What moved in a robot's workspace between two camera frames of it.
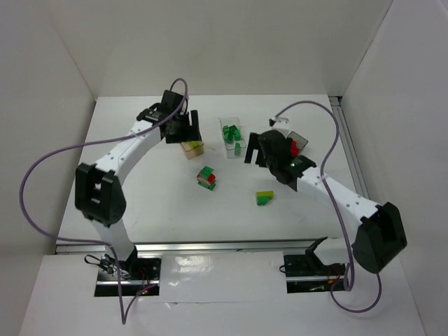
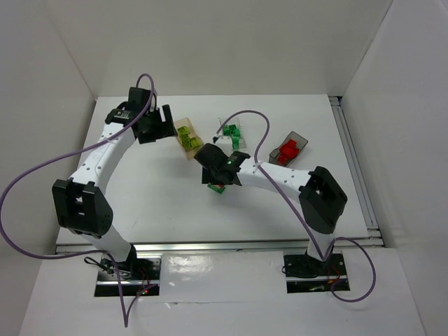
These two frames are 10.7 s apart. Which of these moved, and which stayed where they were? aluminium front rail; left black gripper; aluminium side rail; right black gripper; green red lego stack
Moved: left black gripper; right black gripper; green red lego stack
Stayed: aluminium front rail; aluminium side rail
